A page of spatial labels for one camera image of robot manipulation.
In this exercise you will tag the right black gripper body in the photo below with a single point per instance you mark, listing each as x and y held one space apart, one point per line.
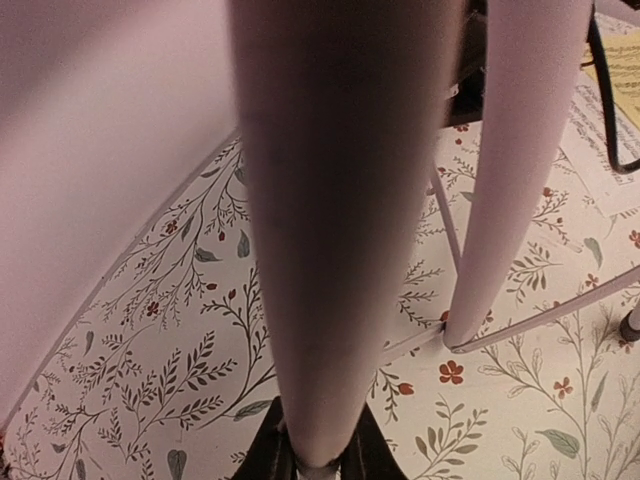
466 105

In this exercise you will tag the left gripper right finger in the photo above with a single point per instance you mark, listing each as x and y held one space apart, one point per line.
367 456

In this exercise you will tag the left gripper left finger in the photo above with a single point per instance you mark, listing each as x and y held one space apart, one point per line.
270 456

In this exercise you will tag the lilac music stand with tripod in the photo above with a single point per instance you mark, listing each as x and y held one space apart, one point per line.
340 104

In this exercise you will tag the yellow sheet music page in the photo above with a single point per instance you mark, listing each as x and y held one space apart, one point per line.
622 56

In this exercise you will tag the white sheet music page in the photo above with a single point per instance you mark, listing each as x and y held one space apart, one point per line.
585 145

